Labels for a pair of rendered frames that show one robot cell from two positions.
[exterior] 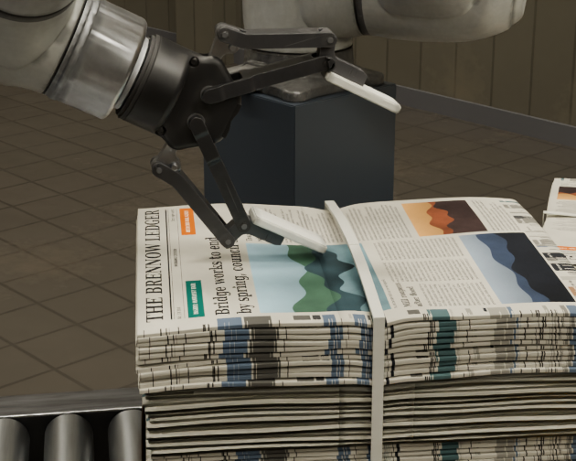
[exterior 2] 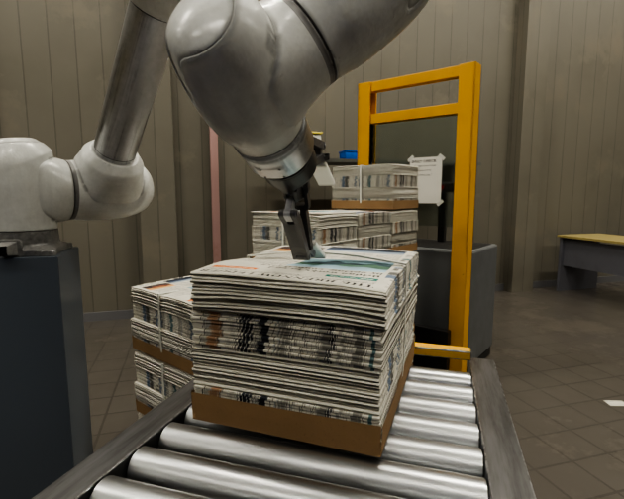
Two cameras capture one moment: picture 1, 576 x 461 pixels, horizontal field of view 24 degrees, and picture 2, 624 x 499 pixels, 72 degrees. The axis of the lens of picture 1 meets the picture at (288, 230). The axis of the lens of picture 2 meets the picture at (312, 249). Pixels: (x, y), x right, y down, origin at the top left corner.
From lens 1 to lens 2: 104 cm
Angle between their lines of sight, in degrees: 63
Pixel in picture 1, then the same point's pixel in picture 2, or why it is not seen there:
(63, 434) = (163, 455)
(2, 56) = (297, 112)
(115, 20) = not seen: hidden behind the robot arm
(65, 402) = (120, 446)
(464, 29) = (133, 208)
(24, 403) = (95, 464)
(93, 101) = (300, 160)
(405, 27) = (102, 210)
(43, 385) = not seen: outside the picture
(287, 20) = (33, 211)
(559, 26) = not seen: outside the picture
